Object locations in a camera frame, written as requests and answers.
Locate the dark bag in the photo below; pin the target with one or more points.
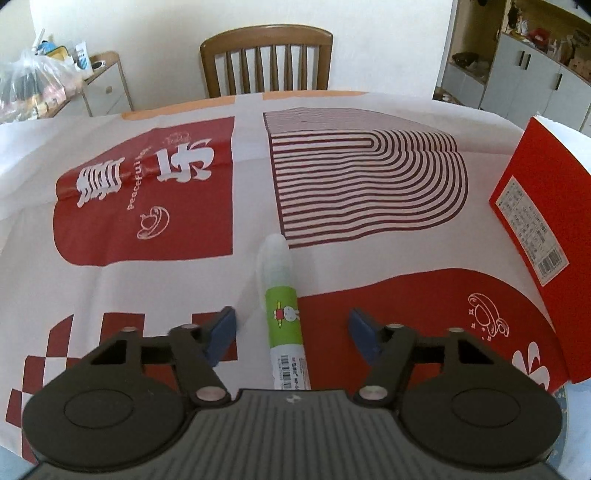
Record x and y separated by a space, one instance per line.
466 60

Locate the clear plastic bag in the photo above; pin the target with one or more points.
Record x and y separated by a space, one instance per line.
32 87

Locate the wooden chair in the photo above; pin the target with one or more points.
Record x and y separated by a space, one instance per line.
265 60

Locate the white shoe bench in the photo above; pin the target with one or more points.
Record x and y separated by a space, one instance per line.
461 87

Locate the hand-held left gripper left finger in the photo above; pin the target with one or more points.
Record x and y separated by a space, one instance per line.
221 334

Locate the white slippers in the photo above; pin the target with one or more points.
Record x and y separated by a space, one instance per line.
445 97

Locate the white drawer cabinet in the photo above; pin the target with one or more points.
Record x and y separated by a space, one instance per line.
108 87

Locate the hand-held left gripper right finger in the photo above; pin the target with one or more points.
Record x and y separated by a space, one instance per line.
367 337

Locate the red cardboard box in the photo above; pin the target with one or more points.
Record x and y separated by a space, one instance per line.
545 207

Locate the blue yellow pouch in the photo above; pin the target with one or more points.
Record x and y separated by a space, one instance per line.
53 50

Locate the white lower cabinet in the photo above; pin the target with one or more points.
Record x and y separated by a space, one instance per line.
531 78

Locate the glue pen green label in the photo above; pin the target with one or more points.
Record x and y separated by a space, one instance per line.
281 314

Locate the printed red white tablecloth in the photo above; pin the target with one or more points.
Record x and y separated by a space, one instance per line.
138 277

